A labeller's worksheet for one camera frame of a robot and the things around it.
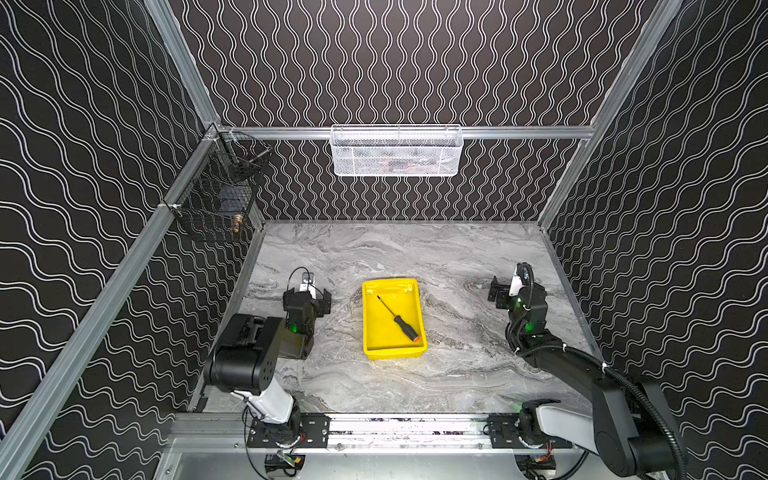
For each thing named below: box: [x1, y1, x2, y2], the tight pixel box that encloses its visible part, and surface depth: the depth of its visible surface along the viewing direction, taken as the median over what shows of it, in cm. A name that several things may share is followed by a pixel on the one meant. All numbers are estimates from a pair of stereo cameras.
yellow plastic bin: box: [362, 278, 427, 360], surface depth 93 cm
